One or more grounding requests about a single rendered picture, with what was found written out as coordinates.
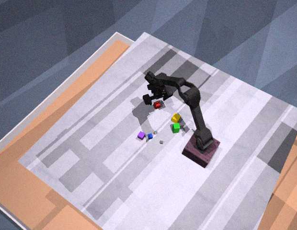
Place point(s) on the red block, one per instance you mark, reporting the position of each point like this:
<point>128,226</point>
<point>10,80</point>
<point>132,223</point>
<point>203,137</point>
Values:
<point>157,105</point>

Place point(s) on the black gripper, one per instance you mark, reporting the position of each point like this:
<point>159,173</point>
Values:
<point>167,93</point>

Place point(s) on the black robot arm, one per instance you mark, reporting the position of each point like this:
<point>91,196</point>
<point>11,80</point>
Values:
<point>191,97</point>

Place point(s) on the yellow block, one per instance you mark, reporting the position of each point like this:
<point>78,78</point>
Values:
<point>175,118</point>

